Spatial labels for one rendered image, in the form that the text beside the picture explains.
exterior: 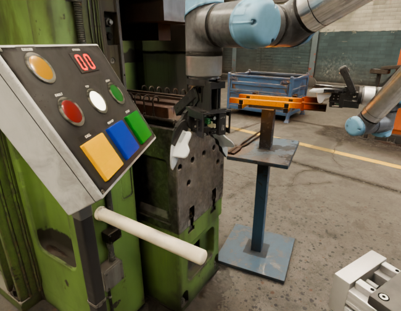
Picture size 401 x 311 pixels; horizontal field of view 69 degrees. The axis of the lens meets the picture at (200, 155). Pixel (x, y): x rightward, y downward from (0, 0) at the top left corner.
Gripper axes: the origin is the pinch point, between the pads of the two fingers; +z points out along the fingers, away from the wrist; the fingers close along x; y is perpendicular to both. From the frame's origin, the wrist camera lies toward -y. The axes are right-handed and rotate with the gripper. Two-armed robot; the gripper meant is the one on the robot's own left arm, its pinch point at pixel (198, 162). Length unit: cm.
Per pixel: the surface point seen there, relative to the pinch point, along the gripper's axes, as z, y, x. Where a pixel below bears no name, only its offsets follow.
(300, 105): -1, -30, 71
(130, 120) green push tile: -9.7, -11.0, -12.2
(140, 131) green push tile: -6.7, -10.9, -10.0
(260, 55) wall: 12, -668, 640
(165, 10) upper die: -36, -41, 13
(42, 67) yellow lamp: -22.9, -2.8, -29.2
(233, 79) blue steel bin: 33, -352, 287
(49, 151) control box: -10.6, 4.8, -31.1
